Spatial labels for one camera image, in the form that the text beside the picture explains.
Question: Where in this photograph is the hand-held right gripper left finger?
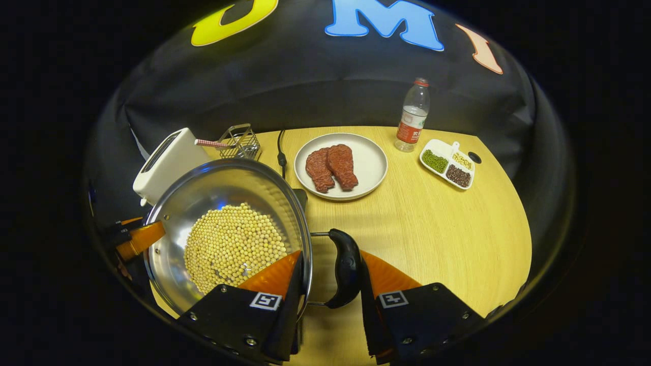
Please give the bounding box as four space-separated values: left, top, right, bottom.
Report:
175 250 306 364

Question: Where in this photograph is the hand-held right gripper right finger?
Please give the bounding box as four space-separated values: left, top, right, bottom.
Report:
359 249 487 364

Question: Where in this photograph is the stainless steel pot black handle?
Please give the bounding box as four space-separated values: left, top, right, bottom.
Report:
142 158 363 319

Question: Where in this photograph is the pile of yellow soybeans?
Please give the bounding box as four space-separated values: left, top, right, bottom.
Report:
184 202 288 295

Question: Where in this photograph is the black induction cooktop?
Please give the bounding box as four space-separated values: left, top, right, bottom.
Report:
291 188 309 215

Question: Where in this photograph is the white toaster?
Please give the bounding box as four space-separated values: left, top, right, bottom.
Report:
133 127 215 207

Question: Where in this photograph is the red meat slice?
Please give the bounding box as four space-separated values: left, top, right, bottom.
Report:
305 147 336 194
327 144 360 192

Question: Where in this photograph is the white round plate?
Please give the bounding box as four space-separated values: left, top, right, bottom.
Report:
294 133 389 202

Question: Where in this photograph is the pile of dark red beans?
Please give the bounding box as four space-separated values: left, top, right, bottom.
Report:
446 164 472 188

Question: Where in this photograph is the pile of green mung beans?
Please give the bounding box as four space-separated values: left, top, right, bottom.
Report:
422 149 450 174

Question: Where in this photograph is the white divided dish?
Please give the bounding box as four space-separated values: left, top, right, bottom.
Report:
419 138 477 191

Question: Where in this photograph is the clear plastic water bottle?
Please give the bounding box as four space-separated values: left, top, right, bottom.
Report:
394 77 431 153

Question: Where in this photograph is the metal wire basket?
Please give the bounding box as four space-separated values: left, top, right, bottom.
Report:
218 124 263 162

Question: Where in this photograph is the black power cable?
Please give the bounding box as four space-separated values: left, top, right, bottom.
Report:
276 129 289 179

